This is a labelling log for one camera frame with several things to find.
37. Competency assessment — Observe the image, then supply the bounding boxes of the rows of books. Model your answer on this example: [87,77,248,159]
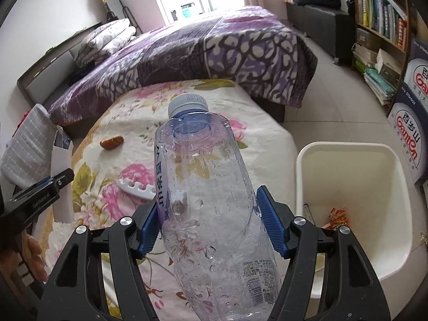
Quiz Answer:
[353,0,410,108]

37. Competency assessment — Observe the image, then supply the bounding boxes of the black metal rack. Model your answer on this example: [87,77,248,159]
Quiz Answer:
[98,0,136,27]

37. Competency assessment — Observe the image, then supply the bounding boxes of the wooden bookshelf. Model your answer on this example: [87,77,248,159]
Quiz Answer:
[351,0,417,116]

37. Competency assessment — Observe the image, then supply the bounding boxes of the white patterned pillow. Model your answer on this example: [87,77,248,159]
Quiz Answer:
[80,18,132,51]
[72,27,137,68]

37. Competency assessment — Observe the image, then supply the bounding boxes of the clear plastic bottle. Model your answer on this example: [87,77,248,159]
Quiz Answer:
[154,94,283,321]

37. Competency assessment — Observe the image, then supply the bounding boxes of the dark bed headboard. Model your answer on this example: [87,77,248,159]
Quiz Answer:
[17,22,104,108]

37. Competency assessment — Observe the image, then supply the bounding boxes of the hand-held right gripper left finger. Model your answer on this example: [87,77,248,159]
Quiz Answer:
[36,202,161,321]

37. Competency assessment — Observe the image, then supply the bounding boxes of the white plastic bin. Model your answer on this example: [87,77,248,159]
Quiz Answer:
[296,142,413,300]

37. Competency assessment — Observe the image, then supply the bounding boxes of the brown food scrap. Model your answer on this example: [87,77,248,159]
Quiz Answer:
[100,136,124,151]

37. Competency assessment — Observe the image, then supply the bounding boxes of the white cardboard box red logo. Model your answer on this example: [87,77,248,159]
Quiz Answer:
[388,102,428,184]
[403,38,428,114]

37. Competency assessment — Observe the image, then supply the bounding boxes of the person's left hand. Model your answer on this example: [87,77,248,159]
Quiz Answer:
[21,234,49,283]

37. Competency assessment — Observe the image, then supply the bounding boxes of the grey checked cloth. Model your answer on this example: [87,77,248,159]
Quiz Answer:
[0,104,56,188]

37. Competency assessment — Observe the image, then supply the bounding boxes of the white toothed plastic piece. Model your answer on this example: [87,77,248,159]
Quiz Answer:
[116,178,157,202]

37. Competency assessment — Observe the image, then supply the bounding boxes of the floral blanket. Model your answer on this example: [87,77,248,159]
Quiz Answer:
[32,78,298,321]

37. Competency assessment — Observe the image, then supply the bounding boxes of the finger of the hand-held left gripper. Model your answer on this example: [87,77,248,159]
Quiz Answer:
[0,168,76,228]
[12,177,56,199]

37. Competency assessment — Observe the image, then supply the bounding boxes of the red snack packet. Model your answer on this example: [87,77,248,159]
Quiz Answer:
[326,207,350,231]

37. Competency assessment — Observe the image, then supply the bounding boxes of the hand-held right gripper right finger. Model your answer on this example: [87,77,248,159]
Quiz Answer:
[256,185,392,321]

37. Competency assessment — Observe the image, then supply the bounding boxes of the red cloth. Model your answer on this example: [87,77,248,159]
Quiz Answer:
[15,110,32,134]

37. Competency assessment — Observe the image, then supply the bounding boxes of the dark storage bench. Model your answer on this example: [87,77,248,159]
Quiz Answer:
[288,2,350,64]

